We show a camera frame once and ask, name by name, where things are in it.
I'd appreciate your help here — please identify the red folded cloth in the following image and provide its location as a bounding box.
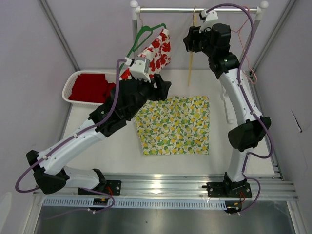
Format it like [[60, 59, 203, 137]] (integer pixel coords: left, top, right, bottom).
[[68, 74, 116, 104]]

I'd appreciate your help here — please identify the yellow hanger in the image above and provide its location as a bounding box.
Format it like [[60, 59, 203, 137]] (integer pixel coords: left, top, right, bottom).
[[187, 6, 197, 86]]

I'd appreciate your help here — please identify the white clothes rack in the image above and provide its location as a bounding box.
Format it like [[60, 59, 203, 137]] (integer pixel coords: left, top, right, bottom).
[[129, 0, 269, 124]]

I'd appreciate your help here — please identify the white perforated plastic basket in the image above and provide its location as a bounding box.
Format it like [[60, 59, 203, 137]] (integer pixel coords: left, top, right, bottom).
[[62, 70, 117, 107]]

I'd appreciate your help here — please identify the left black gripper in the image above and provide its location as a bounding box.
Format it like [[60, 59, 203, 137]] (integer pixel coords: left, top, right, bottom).
[[126, 74, 171, 119]]

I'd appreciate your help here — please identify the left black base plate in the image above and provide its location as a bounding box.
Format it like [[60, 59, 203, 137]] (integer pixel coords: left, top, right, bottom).
[[78, 180, 122, 196]]

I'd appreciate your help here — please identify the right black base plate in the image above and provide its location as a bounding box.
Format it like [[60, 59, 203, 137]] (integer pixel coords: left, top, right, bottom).
[[201, 181, 252, 198]]

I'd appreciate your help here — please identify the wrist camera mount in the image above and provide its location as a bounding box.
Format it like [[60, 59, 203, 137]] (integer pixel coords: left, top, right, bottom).
[[124, 57, 151, 83], [199, 9, 218, 33]]

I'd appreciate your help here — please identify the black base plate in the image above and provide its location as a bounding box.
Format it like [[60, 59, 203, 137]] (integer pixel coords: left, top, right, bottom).
[[78, 180, 122, 196], [201, 181, 252, 198]]

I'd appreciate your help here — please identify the white slotted cable duct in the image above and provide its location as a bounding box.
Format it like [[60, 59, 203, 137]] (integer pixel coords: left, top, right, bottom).
[[43, 197, 227, 210]]

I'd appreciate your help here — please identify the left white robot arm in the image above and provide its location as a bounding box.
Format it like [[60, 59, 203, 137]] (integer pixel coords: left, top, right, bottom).
[[26, 74, 172, 195]]

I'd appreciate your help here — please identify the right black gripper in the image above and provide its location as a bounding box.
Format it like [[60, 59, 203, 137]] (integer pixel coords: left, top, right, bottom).
[[182, 23, 215, 58]]

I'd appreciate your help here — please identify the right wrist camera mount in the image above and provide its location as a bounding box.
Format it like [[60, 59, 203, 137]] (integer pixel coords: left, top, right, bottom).
[[199, 9, 218, 33]]

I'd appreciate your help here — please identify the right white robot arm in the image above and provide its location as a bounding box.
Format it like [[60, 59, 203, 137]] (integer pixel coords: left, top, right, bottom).
[[183, 23, 272, 198]]

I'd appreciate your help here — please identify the aluminium mounting rail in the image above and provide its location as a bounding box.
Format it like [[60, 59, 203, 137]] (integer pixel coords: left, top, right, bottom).
[[33, 172, 299, 201]]

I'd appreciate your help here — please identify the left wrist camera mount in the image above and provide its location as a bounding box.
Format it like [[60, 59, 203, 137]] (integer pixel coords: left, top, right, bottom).
[[124, 57, 151, 83]]

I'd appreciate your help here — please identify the green hanger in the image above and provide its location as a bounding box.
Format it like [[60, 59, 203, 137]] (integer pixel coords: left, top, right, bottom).
[[127, 10, 167, 57]]

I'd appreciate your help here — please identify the red poppy floral skirt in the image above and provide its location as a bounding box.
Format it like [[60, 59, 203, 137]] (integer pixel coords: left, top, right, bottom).
[[119, 29, 171, 81]]

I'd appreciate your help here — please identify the pink hanger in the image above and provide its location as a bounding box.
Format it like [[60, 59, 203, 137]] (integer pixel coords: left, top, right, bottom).
[[231, 17, 258, 85]]

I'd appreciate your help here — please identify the lemon print cloth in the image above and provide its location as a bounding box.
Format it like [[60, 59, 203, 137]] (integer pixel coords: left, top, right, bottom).
[[134, 96, 210, 156]]

